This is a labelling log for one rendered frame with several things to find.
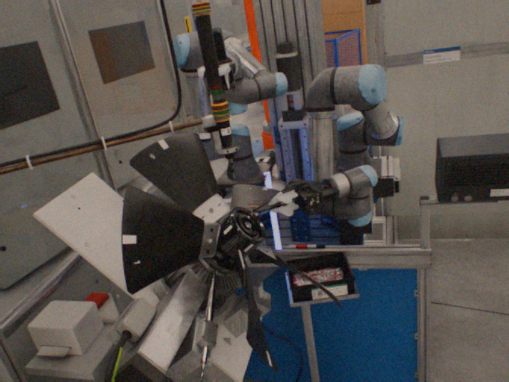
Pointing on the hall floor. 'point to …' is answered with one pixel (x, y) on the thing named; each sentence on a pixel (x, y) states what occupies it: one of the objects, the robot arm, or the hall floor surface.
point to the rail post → (424, 325)
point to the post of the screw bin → (310, 343)
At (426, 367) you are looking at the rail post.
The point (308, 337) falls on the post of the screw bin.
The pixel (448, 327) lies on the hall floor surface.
